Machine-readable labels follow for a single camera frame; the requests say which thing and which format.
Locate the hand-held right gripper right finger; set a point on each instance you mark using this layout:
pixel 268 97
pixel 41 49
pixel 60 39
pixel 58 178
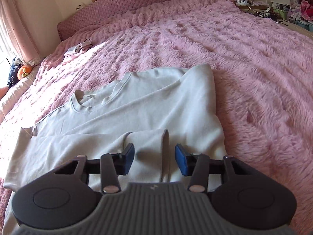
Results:
pixel 182 160

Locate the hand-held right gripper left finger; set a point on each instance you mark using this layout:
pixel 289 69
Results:
pixel 128 159

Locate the white sweatshirt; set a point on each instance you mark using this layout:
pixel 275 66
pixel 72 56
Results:
pixel 146 112

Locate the pile of clothes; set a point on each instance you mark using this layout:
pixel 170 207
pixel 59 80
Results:
pixel 300 7

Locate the pink fluffy blanket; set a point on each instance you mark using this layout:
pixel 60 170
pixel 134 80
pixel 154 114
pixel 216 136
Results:
pixel 244 78

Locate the white bed sheet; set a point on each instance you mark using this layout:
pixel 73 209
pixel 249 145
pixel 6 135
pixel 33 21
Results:
pixel 14 90

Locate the orange plush toy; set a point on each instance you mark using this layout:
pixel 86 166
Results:
pixel 23 71

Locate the dark blue floral pillow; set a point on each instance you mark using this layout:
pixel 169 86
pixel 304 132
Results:
pixel 12 74

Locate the maroon quilted pillow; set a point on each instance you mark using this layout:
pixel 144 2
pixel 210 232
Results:
pixel 127 2

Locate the pink curtain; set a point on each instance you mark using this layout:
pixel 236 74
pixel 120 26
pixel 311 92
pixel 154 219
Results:
pixel 19 24

